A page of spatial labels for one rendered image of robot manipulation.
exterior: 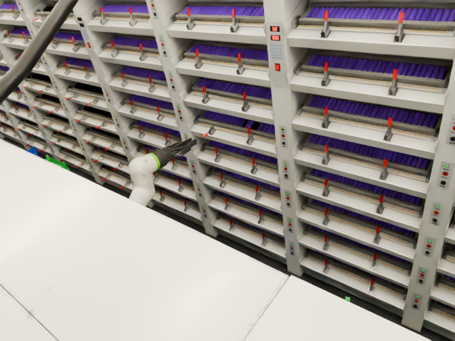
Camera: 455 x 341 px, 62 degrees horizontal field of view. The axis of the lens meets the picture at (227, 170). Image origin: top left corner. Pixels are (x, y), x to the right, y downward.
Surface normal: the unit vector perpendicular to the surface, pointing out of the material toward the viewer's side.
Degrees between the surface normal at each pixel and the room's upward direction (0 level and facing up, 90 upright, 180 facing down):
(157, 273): 0
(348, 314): 0
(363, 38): 21
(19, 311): 0
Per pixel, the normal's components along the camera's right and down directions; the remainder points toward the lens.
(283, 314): -0.15, -0.80
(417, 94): -0.36, -0.56
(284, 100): -0.60, 0.54
